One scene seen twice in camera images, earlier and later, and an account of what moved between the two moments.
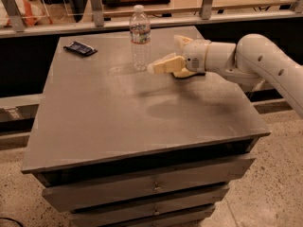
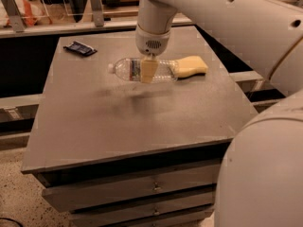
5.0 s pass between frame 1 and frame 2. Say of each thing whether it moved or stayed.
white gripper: moved
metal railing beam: stayed
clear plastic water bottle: moved
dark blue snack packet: stayed
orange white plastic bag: stayed
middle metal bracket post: stayed
